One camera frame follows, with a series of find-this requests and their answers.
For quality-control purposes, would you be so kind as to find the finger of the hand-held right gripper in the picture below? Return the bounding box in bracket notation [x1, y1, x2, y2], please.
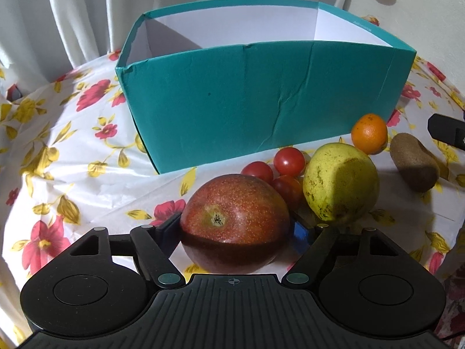
[427, 113, 465, 149]

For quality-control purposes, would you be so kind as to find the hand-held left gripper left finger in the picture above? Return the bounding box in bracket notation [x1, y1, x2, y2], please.
[67, 213, 185, 289]

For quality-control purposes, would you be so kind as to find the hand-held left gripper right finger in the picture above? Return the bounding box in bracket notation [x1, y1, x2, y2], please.
[284, 213, 400, 289]

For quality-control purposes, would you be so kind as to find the dark red cherry tomato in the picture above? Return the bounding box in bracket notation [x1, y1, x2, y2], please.
[272, 175, 304, 211]

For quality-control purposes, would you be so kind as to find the yellow-green pear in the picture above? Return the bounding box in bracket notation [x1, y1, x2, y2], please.
[303, 143, 380, 225]

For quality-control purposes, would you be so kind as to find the large red apple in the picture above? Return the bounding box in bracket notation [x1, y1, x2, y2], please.
[180, 174, 291, 275]

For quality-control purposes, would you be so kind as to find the small orange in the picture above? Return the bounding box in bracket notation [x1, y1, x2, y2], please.
[351, 113, 389, 155]

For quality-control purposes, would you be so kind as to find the teal cardboard box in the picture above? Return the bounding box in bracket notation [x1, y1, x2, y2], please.
[115, 0, 416, 175]

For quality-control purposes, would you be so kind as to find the brown kiwi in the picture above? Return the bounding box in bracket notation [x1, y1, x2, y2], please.
[390, 133, 441, 193]

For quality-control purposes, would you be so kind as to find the floral tablecloth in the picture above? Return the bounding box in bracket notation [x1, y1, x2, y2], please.
[0, 15, 465, 348]

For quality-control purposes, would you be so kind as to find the white curtain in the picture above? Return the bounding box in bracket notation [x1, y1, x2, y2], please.
[0, 0, 360, 84]

